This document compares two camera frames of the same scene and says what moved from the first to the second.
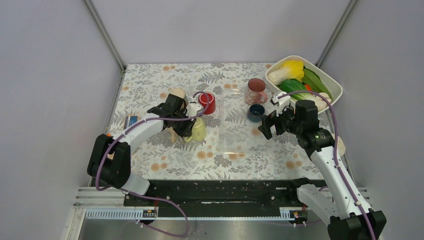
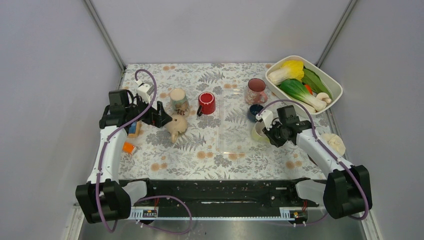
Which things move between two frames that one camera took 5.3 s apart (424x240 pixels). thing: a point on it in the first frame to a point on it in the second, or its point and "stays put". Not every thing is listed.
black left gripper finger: [159, 111] stays put
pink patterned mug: [255, 93] stays put
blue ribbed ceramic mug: [255, 112] stays put
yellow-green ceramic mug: [198, 131] to [258, 133]
